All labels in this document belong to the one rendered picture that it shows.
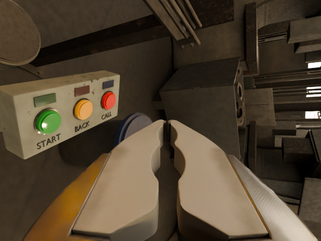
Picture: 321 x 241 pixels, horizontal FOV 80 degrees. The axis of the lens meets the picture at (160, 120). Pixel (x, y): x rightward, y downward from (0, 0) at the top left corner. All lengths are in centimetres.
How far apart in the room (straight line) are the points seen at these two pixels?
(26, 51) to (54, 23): 75
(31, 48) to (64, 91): 13
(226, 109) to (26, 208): 140
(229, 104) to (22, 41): 140
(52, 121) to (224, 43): 198
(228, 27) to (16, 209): 213
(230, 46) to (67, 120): 194
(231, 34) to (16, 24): 195
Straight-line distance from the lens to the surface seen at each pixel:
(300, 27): 197
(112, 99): 46
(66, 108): 39
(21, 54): 46
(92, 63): 130
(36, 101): 35
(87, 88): 41
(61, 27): 123
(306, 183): 277
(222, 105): 163
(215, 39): 222
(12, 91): 35
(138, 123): 87
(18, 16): 48
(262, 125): 329
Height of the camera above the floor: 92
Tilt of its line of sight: 28 degrees down
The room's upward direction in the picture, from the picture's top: 89 degrees clockwise
